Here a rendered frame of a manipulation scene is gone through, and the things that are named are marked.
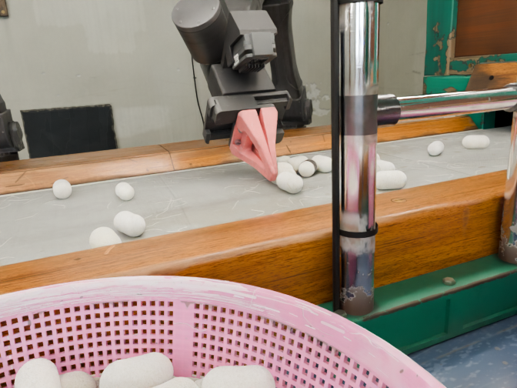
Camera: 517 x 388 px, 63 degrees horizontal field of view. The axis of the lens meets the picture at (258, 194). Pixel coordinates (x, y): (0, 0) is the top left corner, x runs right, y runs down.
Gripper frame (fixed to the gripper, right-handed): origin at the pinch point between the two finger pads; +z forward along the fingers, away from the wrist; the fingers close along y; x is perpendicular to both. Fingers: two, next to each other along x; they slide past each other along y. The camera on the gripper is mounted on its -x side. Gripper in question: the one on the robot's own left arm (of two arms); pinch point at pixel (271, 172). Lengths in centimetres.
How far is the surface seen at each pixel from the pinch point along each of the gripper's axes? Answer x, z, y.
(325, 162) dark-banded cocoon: 2.0, -1.6, 8.5
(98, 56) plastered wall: 117, -172, -4
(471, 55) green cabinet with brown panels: 5, -23, 53
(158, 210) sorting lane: 0.8, 1.9, -12.9
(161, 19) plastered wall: 102, -181, 30
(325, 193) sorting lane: -1.7, 5.0, 4.0
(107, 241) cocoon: -7.5, 8.9, -18.2
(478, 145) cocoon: 2.6, -0.7, 34.2
